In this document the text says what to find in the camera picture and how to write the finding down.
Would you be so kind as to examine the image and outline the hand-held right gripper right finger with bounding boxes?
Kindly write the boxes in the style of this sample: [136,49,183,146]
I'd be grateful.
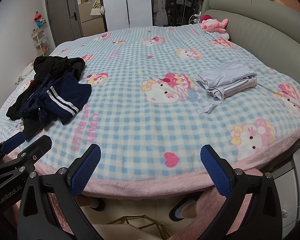
[200,144,283,240]

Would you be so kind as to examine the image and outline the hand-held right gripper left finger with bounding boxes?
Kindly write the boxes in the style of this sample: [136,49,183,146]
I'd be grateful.
[17,144,108,240]

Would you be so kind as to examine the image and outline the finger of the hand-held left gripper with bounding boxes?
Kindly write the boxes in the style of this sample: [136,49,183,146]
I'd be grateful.
[0,131,27,162]
[0,134,53,182]

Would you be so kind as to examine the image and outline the navy striped pants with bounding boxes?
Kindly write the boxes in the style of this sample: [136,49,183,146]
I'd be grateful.
[37,72,92,126]

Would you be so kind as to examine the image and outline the black and white slipper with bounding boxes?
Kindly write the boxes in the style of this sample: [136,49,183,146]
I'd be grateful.
[168,197,203,222]
[88,198,107,212]

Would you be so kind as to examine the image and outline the navy striped top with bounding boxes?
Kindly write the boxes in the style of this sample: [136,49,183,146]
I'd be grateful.
[18,80,49,128]

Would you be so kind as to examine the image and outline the white cloth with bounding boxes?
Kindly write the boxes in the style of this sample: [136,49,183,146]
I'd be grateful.
[14,62,36,86]

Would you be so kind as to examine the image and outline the checked cartoon print blanket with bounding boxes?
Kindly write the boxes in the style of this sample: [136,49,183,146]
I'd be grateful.
[0,23,300,201]

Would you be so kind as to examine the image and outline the black garment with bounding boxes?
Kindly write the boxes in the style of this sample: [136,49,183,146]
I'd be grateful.
[6,56,87,140]

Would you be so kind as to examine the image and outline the white nightstand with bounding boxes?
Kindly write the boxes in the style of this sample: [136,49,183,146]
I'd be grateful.
[277,152,300,240]

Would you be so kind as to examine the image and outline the folded grey garment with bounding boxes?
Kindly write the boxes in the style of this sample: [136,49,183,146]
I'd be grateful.
[195,62,258,114]

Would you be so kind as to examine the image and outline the white shelf rack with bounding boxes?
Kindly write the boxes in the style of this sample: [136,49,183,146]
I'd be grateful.
[31,27,52,57]

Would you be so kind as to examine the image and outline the red and blue plush toy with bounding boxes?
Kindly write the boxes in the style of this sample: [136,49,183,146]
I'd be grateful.
[34,12,47,28]

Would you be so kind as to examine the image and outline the beige cabinet with items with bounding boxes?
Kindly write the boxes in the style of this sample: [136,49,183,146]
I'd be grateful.
[77,0,108,37]

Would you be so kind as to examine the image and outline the grey door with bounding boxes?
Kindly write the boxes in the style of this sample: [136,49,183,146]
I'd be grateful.
[44,0,84,48]

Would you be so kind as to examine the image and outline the white handbag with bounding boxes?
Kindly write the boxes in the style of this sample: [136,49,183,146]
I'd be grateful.
[90,1,105,16]

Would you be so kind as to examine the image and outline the grey padded bed headboard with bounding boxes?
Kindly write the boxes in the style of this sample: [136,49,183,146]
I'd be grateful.
[201,0,300,87]

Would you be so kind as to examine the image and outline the white wardrobe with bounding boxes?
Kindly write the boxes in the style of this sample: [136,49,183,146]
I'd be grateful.
[100,0,153,31]

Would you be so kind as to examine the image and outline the glass door cabinet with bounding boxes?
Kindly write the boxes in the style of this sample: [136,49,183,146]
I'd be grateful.
[151,0,208,27]

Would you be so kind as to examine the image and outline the gold wire basket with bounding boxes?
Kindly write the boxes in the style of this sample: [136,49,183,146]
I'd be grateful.
[107,215,171,240]

